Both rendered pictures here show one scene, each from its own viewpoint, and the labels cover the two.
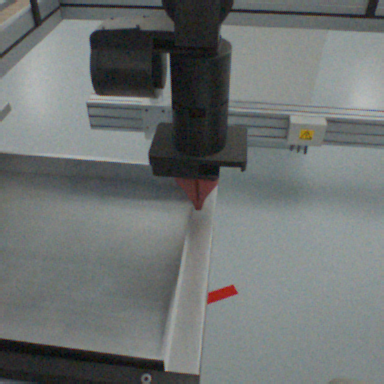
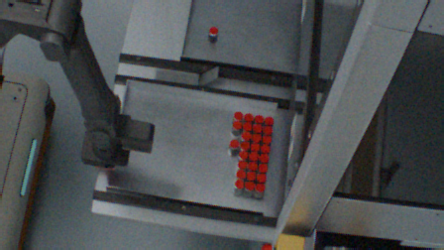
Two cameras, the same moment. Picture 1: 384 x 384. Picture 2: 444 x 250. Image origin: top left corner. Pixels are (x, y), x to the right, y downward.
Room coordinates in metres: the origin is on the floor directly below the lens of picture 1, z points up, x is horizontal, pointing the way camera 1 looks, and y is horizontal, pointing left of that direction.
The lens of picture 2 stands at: (1.11, 0.09, 2.76)
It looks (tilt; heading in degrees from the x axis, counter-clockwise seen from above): 65 degrees down; 171
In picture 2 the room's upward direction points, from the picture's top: 11 degrees clockwise
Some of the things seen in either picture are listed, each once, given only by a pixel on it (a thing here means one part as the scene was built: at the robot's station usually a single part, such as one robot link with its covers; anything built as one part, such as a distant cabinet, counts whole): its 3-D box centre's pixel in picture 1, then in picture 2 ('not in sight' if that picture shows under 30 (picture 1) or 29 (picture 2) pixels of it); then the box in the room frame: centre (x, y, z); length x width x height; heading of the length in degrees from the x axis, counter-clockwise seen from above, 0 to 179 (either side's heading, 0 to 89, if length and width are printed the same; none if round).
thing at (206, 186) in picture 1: (188, 177); not in sight; (0.35, 0.00, 0.94); 0.07 x 0.07 x 0.09; 83
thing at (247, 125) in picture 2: not in sight; (243, 154); (0.31, 0.28, 0.90); 0.18 x 0.02 x 0.05; 173
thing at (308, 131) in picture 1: (305, 131); not in sight; (1.12, -0.41, 0.50); 0.12 x 0.05 x 0.09; 83
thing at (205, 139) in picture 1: (199, 126); (105, 144); (0.34, -0.01, 1.01); 0.10 x 0.07 x 0.07; 83
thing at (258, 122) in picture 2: not in sight; (253, 156); (0.31, 0.30, 0.90); 0.18 x 0.02 x 0.05; 173
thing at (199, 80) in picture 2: not in sight; (186, 73); (0.12, 0.15, 0.91); 0.14 x 0.03 x 0.06; 84
